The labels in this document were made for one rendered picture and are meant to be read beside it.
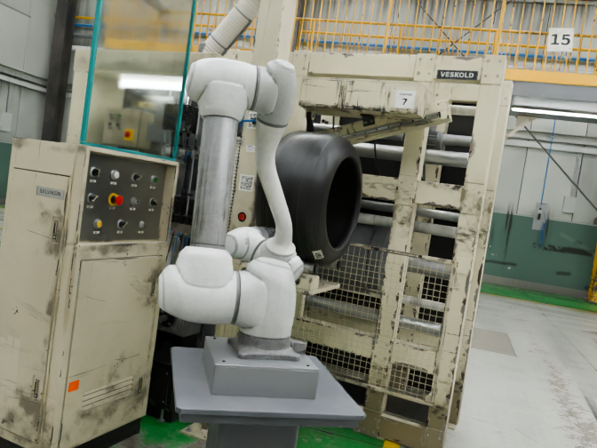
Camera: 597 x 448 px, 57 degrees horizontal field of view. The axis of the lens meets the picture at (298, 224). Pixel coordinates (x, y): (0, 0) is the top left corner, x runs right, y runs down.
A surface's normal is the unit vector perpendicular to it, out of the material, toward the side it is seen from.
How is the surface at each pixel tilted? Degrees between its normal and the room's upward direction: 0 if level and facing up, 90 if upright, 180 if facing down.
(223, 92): 88
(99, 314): 90
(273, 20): 90
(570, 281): 90
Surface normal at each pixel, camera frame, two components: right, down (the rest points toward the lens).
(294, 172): -0.35, -0.32
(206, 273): 0.24, -0.10
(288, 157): -0.28, -0.52
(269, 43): -0.42, -0.01
